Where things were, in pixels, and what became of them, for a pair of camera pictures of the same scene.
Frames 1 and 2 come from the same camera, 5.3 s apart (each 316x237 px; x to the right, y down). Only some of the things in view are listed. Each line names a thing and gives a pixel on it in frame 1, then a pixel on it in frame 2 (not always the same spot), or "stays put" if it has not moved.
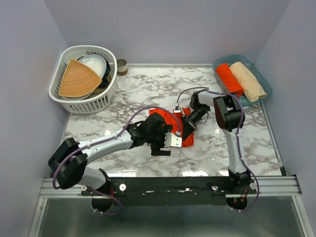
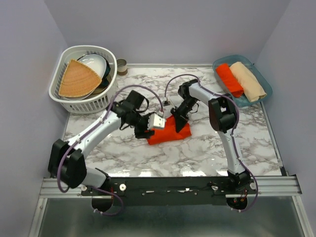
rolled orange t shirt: [230, 81] stays put
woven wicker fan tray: [78, 80] stays put
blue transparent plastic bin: [237, 76] stays put
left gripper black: [156, 150] -> [139, 133]
